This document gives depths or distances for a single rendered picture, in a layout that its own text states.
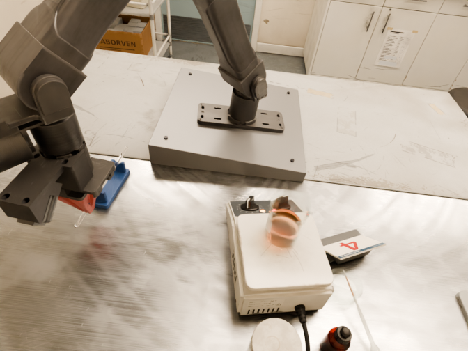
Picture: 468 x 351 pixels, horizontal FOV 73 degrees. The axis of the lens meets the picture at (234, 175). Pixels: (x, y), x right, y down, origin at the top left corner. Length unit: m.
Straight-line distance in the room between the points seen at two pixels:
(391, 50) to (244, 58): 2.49
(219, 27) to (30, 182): 0.34
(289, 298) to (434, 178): 0.50
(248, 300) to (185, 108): 0.47
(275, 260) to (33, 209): 0.31
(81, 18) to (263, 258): 0.36
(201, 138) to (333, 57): 2.35
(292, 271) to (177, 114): 0.44
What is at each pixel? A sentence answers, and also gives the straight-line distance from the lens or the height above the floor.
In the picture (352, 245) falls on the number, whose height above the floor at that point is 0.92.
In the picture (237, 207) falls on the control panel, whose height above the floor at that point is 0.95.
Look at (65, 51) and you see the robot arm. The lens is 0.40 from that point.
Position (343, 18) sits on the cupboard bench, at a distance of 2.83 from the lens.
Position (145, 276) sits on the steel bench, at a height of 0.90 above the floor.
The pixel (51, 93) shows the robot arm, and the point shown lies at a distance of 0.39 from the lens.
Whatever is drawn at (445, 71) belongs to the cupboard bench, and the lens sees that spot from 3.29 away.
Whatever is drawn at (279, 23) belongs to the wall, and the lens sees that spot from 3.40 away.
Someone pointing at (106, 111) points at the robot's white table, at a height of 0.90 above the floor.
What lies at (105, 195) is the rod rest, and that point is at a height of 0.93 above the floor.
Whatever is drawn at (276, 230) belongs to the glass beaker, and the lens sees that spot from 0.43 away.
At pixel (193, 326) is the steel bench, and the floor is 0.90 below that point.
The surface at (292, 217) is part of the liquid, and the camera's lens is 0.46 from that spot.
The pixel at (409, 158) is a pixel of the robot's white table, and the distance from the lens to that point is 0.86.
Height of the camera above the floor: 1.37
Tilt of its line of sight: 45 degrees down
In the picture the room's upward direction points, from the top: 7 degrees clockwise
